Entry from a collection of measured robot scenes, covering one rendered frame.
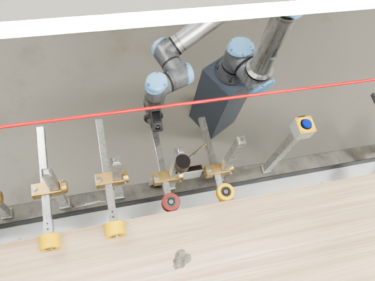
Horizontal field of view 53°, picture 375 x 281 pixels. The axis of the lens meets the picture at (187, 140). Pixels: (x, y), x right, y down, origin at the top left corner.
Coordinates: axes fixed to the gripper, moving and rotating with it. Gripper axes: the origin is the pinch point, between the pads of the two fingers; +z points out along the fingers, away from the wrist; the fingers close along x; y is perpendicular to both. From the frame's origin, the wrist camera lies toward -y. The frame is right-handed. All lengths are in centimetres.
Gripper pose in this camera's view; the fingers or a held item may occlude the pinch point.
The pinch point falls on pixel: (152, 124)
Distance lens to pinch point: 187.5
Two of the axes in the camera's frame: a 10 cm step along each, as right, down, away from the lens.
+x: -9.7, 1.4, -2.1
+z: -1.4, 4.0, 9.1
